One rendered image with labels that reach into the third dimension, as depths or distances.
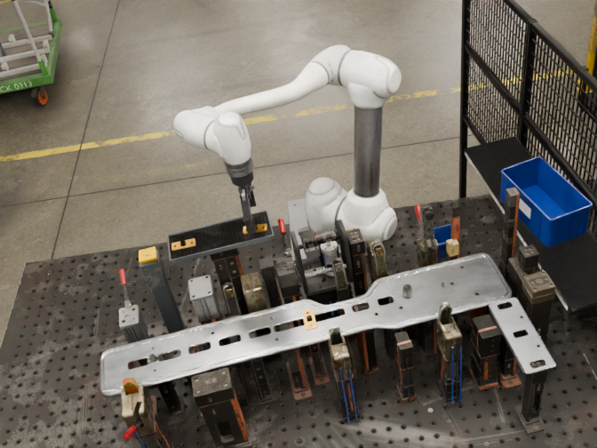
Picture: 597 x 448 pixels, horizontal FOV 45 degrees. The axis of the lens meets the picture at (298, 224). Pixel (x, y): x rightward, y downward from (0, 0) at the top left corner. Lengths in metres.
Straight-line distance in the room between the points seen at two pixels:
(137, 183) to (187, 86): 1.16
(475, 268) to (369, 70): 0.77
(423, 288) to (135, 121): 3.45
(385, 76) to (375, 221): 0.59
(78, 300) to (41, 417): 0.57
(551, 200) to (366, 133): 0.71
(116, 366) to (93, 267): 0.93
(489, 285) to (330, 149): 2.48
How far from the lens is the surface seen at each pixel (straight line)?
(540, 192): 2.82
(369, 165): 2.72
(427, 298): 2.47
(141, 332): 2.55
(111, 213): 4.73
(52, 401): 2.92
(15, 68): 6.05
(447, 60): 5.60
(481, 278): 2.53
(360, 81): 2.55
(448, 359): 2.39
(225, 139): 2.25
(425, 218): 2.48
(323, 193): 2.88
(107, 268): 3.30
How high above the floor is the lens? 2.86
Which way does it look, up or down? 42 degrees down
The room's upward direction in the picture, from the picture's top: 11 degrees counter-clockwise
